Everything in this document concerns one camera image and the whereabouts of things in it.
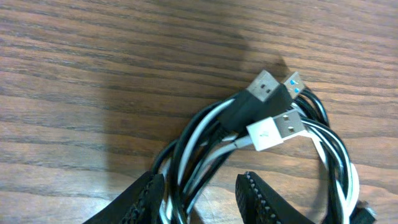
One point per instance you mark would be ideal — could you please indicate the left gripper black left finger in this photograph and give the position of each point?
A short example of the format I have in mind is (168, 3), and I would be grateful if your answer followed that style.
(138, 204)

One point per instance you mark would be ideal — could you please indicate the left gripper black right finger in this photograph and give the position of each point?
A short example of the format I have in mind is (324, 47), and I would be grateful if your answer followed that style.
(259, 203)

